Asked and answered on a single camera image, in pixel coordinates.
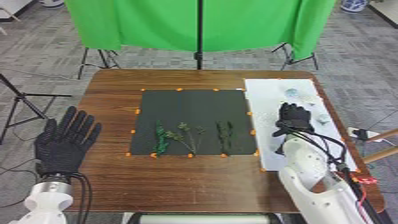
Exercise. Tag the blue and white vase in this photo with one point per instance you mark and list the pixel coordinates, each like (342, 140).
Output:
(355, 4)
(53, 2)

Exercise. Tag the black tripod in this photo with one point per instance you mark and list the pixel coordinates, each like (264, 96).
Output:
(22, 100)

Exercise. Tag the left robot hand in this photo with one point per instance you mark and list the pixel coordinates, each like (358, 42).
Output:
(65, 143)

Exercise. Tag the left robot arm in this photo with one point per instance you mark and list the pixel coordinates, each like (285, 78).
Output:
(49, 200)

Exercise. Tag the dark mat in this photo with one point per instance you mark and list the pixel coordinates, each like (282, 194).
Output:
(193, 113)

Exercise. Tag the white sheet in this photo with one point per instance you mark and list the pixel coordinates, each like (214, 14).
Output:
(268, 100)

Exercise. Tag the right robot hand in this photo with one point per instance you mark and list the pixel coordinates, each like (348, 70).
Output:
(294, 118)

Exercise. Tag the wooden chair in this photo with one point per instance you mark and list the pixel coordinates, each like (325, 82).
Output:
(383, 155)

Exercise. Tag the black stand pole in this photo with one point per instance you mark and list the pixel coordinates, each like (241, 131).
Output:
(200, 33)

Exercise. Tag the black backdrop stand legs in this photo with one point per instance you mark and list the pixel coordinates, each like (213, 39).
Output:
(291, 56)
(104, 58)

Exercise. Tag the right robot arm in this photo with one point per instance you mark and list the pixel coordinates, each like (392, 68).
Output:
(312, 186)

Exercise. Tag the thin green sprig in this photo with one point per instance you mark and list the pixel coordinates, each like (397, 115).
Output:
(200, 133)

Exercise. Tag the pale grey bar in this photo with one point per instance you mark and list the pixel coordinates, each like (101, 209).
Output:
(202, 219)

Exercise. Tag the dark green sprig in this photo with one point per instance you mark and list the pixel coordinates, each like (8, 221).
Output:
(225, 136)

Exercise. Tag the white flower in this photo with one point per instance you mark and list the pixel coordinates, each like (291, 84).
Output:
(323, 119)

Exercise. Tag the bright green sprig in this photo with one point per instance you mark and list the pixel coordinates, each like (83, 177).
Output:
(161, 140)

